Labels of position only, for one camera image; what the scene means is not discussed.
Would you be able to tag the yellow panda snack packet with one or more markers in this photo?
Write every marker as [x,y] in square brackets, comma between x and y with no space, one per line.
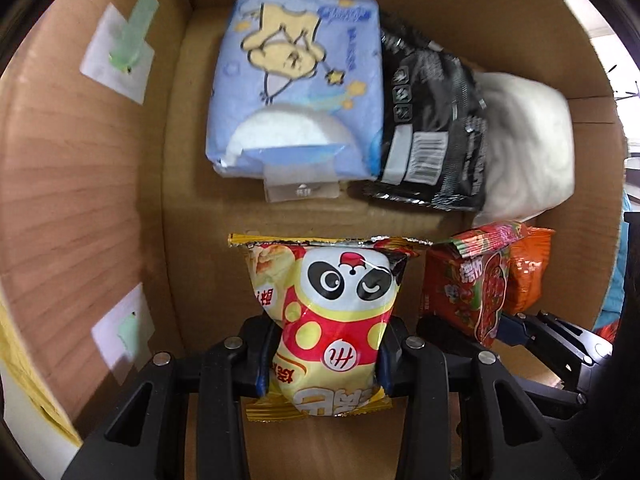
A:
[340,320]

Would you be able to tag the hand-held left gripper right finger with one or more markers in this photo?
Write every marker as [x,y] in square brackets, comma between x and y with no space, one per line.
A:
[395,360]

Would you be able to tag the orange snack packet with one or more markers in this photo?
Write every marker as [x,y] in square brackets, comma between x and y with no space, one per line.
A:
[532,270]

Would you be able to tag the blue tissue pack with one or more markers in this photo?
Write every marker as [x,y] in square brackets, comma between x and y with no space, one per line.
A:
[300,85]

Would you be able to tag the cardboard box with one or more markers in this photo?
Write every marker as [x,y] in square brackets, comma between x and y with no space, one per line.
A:
[100,210]

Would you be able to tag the yellow tablecloth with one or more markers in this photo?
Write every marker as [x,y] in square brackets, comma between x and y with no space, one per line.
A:
[30,385]

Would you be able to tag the white soft pouch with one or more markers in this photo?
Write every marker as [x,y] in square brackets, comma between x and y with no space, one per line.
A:
[525,150]

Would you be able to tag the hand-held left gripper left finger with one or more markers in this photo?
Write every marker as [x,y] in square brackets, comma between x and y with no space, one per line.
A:
[250,360]

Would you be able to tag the black snack packet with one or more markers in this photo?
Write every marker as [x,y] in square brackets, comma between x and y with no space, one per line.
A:
[430,110]

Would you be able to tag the red snack packet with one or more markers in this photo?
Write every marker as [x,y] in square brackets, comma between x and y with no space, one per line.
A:
[465,290]

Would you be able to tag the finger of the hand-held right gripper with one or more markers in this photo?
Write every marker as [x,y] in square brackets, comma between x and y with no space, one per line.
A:
[512,329]
[440,332]

